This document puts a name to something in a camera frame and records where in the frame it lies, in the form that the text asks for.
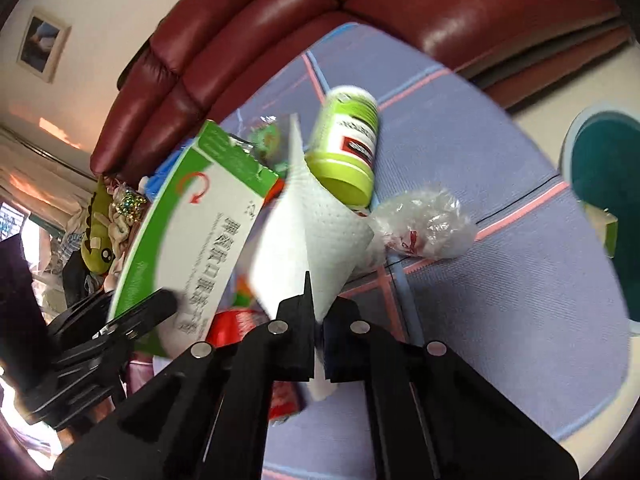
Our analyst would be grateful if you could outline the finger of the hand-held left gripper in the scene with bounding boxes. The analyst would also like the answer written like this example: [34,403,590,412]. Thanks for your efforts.
[20,288,179,431]
[46,291,117,338]

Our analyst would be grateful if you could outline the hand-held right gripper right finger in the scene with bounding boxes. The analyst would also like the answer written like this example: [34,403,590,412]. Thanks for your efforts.
[322,297,581,480]

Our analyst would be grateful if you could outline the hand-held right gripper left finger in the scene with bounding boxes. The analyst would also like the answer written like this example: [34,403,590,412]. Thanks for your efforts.
[52,270,316,480]

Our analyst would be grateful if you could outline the red snack packet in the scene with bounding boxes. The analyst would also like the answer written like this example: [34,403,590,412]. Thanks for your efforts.
[207,277,306,423]

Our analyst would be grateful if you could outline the green white medicine box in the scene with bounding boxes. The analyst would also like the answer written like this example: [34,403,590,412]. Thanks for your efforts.
[106,120,280,358]

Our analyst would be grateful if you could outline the white paper towel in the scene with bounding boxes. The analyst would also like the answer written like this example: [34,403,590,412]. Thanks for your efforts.
[248,114,376,403]

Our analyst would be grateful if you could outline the clear plastic bag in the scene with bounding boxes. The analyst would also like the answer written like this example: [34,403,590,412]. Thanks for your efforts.
[357,186,478,261]

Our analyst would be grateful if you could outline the green plastic bottle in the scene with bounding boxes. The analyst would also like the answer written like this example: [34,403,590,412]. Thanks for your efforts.
[305,85,381,207]

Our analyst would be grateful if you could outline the teal plastic bin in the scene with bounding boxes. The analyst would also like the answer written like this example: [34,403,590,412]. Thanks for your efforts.
[560,105,640,333]

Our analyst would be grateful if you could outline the green plush toy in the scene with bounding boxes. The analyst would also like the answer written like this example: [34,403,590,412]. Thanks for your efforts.
[82,175,121,276]

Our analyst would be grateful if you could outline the sequined ornament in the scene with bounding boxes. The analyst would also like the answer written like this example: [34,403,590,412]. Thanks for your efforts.
[112,187,147,217]

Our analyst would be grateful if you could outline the blue plastic box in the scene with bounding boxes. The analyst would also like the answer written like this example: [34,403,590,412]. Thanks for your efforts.
[141,152,186,203]

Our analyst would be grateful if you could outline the purple plaid tablecloth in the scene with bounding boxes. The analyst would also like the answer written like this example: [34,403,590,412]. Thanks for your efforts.
[215,22,631,480]

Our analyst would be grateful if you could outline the small green packet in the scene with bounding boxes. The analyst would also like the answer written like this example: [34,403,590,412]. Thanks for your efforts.
[247,117,291,171]

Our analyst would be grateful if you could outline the framed picture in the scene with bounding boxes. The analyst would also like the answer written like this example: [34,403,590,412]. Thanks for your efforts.
[16,7,72,83]

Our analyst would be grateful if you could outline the red leather sofa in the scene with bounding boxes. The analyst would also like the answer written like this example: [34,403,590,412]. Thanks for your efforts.
[90,0,631,186]

